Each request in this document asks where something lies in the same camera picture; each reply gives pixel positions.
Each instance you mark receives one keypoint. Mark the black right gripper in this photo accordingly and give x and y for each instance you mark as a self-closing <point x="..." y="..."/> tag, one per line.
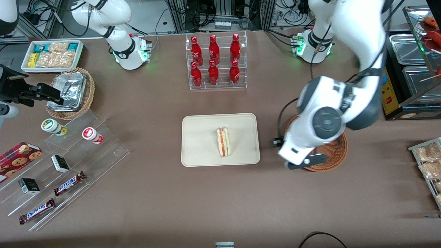
<point x="14" y="90"/>

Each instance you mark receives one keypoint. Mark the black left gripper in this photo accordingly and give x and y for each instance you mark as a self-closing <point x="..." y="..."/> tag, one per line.
<point x="277" y="142"/>

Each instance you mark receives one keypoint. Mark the triangular sandwich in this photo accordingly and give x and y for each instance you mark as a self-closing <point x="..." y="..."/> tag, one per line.
<point x="224" y="143"/>

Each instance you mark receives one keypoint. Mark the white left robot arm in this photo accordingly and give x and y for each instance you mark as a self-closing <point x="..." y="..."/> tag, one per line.
<point x="324" y="103"/>

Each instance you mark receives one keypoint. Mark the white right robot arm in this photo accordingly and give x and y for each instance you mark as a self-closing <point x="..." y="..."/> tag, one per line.
<point x="120" y="48"/>

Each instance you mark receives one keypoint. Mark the light wicker basket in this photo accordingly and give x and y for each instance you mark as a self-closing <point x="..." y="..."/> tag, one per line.
<point x="90" y="93"/>

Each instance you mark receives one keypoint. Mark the brown round wicker basket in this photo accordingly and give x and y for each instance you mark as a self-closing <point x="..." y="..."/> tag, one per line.
<point x="336" y="151"/>

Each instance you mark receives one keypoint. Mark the beige rectangular plastic tray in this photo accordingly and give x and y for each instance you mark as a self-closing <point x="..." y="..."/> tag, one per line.
<point x="200" y="139"/>

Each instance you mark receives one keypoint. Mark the silver foil package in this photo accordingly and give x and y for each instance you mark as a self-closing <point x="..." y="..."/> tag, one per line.
<point x="70" y="84"/>
<point x="63" y="105"/>

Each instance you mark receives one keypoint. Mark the green lid snack cup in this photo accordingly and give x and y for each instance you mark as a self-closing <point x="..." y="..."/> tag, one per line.
<point x="50" y="125"/>

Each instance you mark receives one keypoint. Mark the large clear rice cracker pack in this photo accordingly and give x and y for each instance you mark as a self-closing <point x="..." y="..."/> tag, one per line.
<point x="55" y="59"/>

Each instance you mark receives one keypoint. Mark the white rectangular snack bin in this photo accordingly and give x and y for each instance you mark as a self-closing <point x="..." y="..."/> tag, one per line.
<point x="26" y="65"/>

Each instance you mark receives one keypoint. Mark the yellow snack packet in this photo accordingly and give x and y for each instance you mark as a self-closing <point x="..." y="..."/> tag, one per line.
<point x="32" y="60"/>

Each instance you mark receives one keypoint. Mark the teal snack packet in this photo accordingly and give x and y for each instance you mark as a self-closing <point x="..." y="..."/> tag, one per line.
<point x="40" y="48"/>

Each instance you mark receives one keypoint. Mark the small clear rice cracker pack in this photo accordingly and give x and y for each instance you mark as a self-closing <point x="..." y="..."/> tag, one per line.
<point x="58" y="46"/>

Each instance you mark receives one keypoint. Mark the red lid snack cup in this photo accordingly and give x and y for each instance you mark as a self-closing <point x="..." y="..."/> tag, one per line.
<point x="90" y="133"/>

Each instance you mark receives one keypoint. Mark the small black box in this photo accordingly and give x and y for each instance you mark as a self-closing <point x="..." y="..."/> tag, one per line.
<point x="29" y="186"/>
<point x="60" y="163"/>

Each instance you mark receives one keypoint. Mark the red plaid cookie box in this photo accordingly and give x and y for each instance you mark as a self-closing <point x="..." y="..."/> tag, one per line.
<point x="17" y="160"/>

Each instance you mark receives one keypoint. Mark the clear acrylic bottle rack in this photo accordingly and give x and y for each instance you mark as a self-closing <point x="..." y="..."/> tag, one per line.
<point x="224" y="86"/>

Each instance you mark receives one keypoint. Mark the red cola bottle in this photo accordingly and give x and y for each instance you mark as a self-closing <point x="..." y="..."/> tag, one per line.
<point x="214" y="51"/>
<point x="213" y="75"/>
<point x="234" y="75"/>
<point x="196" y="53"/>
<point x="235" y="50"/>
<point x="196" y="76"/>

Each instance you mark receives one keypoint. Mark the clear acrylic stepped stand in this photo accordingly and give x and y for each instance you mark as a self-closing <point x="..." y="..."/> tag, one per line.
<point x="103" y="155"/>

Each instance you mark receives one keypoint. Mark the brown snickers bar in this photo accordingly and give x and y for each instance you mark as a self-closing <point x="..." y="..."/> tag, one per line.
<point x="69" y="183"/>
<point x="37" y="211"/>

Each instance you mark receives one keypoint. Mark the grey object at table edge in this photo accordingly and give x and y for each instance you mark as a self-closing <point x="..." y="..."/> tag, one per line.
<point x="224" y="245"/>

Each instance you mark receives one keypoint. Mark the white power strip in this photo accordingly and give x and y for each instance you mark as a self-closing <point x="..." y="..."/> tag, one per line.
<point x="223" y="24"/>

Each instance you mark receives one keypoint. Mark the black hot food display case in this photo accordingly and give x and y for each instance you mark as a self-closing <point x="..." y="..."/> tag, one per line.
<point x="413" y="112"/>

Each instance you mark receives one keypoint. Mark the steel food pan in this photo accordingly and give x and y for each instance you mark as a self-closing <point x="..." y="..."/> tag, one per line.
<point x="413" y="86"/>
<point x="410" y="48"/>

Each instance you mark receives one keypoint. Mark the clear bag of fried snacks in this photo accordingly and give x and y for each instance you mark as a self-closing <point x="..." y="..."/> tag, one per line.
<point x="430" y="170"/>
<point x="427" y="153"/>

